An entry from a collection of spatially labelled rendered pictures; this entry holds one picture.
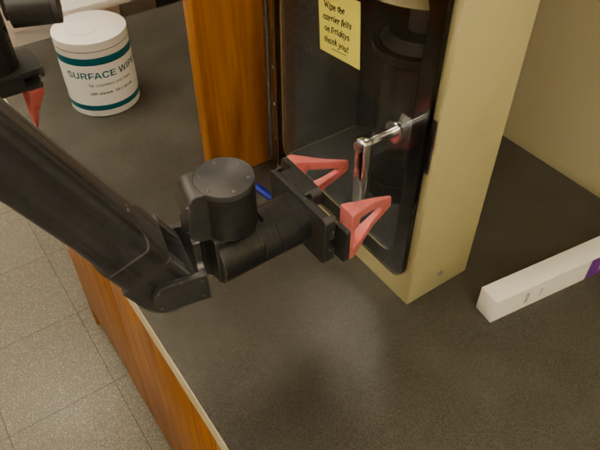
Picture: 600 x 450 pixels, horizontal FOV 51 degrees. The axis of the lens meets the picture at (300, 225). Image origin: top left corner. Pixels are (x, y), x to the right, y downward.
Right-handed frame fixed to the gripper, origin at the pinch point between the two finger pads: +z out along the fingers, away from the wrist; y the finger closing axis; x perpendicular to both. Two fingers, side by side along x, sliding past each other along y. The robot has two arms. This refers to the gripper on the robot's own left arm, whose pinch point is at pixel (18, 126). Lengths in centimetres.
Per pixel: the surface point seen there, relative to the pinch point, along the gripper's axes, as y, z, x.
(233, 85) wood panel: 29.3, -1.0, -9.2
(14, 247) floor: -5, 110, 102
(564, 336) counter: 47, 16, -62
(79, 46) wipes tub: 15.6, 1.3, 19.4
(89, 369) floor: -2, 110, 39
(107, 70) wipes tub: 19.1, 6.3, 18.2
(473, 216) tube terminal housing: 43, 4, -46
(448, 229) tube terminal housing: 38, 4, -46
